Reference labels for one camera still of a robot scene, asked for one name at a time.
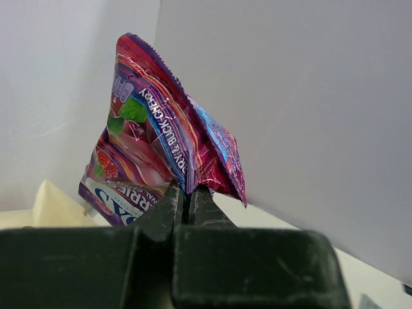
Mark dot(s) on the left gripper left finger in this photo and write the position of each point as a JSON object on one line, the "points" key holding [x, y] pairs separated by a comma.
{"points": [[157, 223]]}

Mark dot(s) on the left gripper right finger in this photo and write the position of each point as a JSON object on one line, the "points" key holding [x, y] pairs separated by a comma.
{"points": [[204, 213]]}

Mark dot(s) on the purple berry candy packet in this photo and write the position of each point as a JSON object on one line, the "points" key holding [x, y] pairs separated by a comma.
{"points": [[155, 134]]}

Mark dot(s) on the beige paper bag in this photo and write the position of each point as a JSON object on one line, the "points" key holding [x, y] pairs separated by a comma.
{"points": [[53, 208]]}

